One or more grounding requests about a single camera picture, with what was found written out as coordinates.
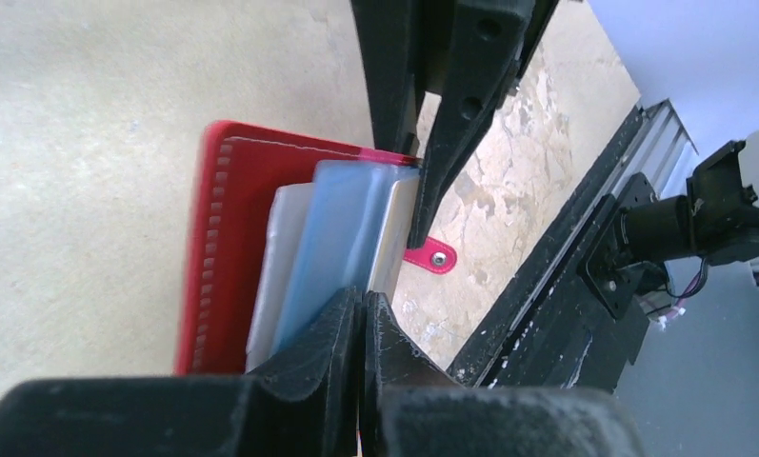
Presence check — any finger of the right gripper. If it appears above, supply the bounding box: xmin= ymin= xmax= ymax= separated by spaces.
xmin=408 ymin=1 xmax=557 ymax=248
xmin=350 ymin=0 xmax=424 ymax=155

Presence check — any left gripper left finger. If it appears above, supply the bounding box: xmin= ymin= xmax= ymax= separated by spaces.
xmin=0 ymin=288 xmax=362 ymax=456

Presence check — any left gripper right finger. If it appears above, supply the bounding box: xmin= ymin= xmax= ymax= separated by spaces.
xmin=361 ymin=292 xmax=646 ymax=456

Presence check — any red card holder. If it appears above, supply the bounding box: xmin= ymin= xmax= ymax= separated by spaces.
xmin=174 ymin=119 xmax=458 ymax=378

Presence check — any gold VIP card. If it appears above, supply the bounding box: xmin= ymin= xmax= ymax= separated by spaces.
xmin=367 ymin=176 xmax=419 ymax=299

